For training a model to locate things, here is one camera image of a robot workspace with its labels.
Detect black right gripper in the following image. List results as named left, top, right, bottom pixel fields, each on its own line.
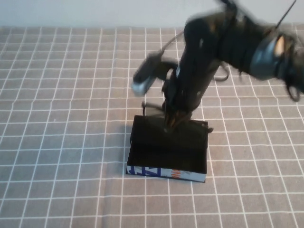
left=162, top=13, right=229, bottom=133

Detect black sunglasses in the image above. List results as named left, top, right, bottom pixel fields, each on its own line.
left=141, top=101, right=214, bottom=133

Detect black glasses case printed front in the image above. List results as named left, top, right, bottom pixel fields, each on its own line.
left=125, top=114, right=210, bottom=184

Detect grey white-checked tablecloth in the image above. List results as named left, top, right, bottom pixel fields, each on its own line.
left=0, top=22, right=304, bottom=228

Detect thin grey camera cable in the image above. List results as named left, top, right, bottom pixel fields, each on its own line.
left=161, top=32, right=185, bottom=53

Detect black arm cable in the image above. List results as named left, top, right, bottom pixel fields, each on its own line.
left=275, top=0, right=297, bottom=27

